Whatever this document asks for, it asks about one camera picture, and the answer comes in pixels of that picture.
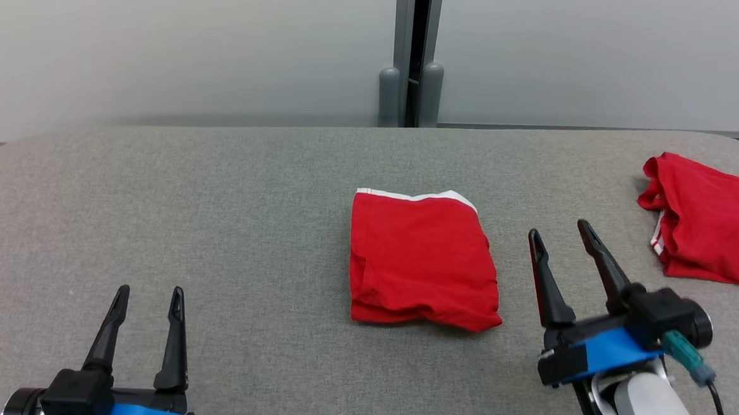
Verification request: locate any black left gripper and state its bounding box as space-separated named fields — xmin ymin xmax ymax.
xmin=80 ymin=281 xmax=195 ymax=414

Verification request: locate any grey cylindrical post foot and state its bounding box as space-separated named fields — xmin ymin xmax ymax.
xmin=377 ymin=66 xmax=403 ymax=129
xmin=419 ymin=61 xmax=445 ymax=129

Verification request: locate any red white-trimmed printed garment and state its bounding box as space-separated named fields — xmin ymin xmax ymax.
xmin=345 ymin=185 xmax=510 ymax=334
xmin=632 ymin=150 xmax=739 ymax=288

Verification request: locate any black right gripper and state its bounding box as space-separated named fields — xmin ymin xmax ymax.
xmin=520 ymin=217 xmax=638 ymax=391

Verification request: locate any blue right camera bracket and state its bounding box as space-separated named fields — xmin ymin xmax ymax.
xmin=582 ymin=325 xmax=666 ymax=385

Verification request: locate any teal-plug right camera cable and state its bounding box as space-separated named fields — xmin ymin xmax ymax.
xmin=657 ymin=329 xmax=739 ymax=415

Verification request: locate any grey partition frame post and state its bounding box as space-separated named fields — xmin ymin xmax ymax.
xmin=390 ymin=0 xmax=445 ymax=129

